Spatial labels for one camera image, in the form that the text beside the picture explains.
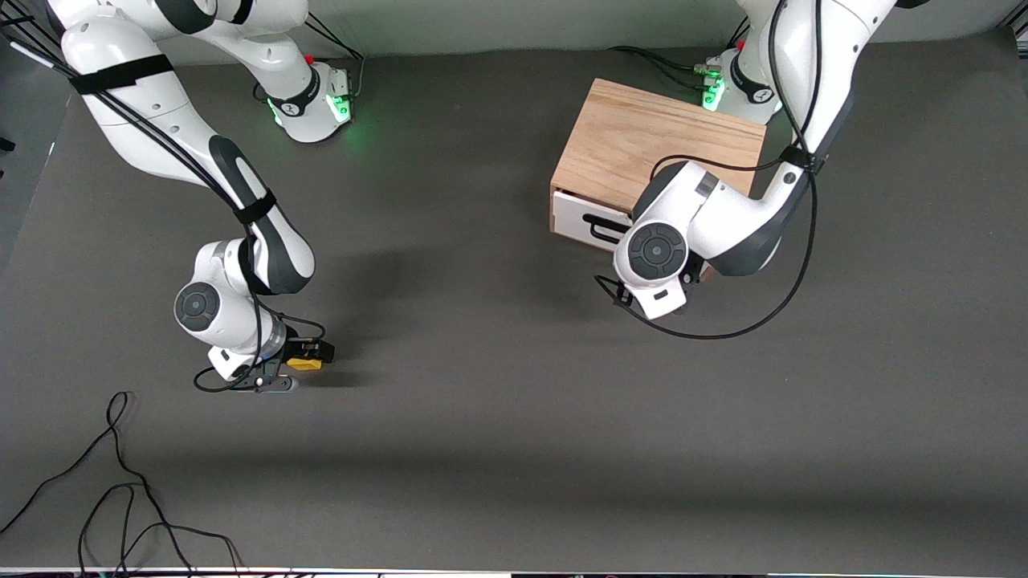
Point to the aluminium frame rail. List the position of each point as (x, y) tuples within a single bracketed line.
[(36, 56)]

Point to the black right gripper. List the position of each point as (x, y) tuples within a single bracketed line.
[(299, 349)]

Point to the grey table mat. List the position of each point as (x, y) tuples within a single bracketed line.
[(482, 401)]

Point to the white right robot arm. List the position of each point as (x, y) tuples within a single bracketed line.
[(144, 120)]

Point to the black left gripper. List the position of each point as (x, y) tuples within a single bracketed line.
[(695, 262)]

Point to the wooden drawer cabinet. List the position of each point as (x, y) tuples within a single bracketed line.
[(626, 136)]

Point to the yellow cube block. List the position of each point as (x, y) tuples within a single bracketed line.
[(305, 364)]

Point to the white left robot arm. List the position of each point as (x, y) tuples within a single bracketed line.
[(723, 225)]

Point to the white-fronted wooden drawer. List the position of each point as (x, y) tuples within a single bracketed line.
[(574, 213)]

